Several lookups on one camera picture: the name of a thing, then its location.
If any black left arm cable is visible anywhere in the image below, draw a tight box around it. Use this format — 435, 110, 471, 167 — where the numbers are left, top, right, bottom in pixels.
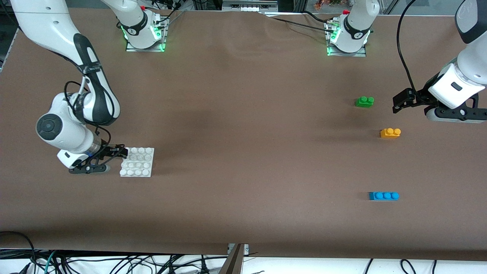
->
396, 0, 417, 92

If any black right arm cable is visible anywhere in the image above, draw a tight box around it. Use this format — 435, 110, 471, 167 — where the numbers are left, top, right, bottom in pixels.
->
64, 78, 112, 147

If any blue three-stud block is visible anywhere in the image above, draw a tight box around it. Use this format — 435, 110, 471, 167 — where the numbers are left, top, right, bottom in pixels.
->
368, 191, 400, 201

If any dark metal bar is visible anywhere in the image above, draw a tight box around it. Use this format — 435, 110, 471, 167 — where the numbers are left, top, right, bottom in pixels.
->
218, 244, 244, 274

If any white power strip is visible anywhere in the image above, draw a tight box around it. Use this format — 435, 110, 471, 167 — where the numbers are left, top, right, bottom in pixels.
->
222, 0, 279, 12

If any white studded base plate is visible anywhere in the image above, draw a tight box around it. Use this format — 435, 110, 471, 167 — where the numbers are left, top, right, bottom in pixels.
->
119, 147, 155, 178

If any black looped floor cable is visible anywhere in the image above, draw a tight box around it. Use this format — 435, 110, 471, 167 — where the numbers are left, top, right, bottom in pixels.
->
0, 231, 37, 274

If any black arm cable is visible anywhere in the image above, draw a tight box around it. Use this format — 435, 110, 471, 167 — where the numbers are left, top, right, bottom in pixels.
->
64, 78, 112, 147
396, 0, 417, 92

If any brown table cover sheet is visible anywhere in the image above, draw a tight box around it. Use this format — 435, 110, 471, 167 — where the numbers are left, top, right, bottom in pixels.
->
0, 7, 487, 262

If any teal cable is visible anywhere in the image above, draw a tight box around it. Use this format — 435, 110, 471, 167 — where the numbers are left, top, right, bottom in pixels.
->
43, 250, 58, 274

